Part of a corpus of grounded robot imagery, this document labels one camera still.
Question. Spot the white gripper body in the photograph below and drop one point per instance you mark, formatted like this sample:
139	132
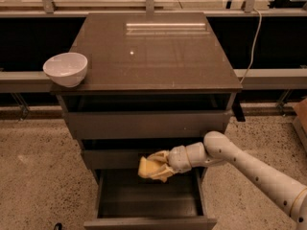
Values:
178	159

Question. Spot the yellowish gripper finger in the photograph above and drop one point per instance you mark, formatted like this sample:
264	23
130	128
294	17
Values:
160	156
161	173

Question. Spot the yellow wavy sponge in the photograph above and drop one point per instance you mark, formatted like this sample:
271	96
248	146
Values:
144	163

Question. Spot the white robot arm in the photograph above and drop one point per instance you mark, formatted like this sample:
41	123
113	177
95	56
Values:
285	192

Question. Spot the grey open bottom drawer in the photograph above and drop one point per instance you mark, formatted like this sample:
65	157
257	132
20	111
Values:
126	201

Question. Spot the grey top drawer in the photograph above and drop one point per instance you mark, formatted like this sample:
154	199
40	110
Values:
138	125

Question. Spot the grey middle drawer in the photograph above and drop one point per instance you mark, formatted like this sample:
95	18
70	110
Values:
114	158

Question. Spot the dark grey drawer cabinet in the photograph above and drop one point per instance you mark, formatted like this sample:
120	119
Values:
169	62

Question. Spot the cardboard box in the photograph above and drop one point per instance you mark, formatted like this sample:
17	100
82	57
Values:
300	122

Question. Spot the white ceramic bowl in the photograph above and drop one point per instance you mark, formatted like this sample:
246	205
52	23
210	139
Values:
67	69

